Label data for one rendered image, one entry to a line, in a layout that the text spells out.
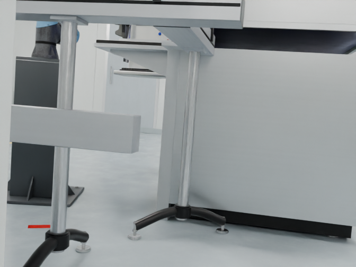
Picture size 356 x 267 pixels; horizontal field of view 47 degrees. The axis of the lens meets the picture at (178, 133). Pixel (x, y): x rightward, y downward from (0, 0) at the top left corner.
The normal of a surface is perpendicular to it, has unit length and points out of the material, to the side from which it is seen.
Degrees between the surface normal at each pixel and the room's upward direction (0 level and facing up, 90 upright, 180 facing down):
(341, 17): 90
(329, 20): 90
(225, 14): 90
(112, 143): 90
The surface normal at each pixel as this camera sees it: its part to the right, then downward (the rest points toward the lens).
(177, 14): -0.20, 0.06
